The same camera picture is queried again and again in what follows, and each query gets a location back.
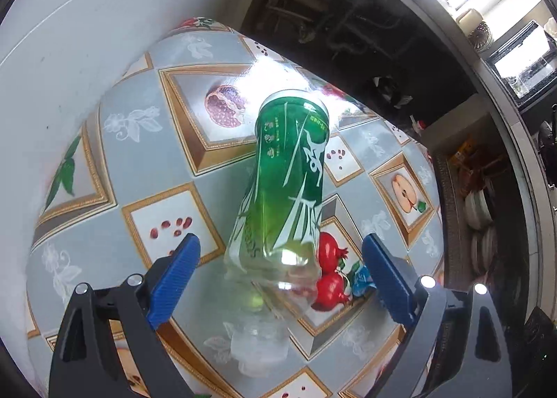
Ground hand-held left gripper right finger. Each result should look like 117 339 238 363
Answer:
362 233 514 398

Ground green label plastic bottle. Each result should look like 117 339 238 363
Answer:
224 91 331 377

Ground yellow orange packet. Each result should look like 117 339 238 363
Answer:
448 139 479 168

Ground perforated metal shelf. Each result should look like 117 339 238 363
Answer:
433 150 523 294

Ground steel mesh strainer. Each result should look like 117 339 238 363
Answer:
469 22 494 51

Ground grey concrete counter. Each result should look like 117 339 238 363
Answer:
405 0 557 338

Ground under counter pipes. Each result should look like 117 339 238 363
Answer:
265 0 366 55

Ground black gas stove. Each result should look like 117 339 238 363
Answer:
483 19 557 108

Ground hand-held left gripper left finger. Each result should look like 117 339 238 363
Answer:
49 233 202 398

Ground stack of white plates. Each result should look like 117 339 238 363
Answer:
470 226 500 278

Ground fruit print tablecloth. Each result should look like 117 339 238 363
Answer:
26 17 445 398

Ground cream kettle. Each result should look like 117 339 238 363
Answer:
457 8 481 33

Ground crumpled blue wrapper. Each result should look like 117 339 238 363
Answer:
348 265 375 296

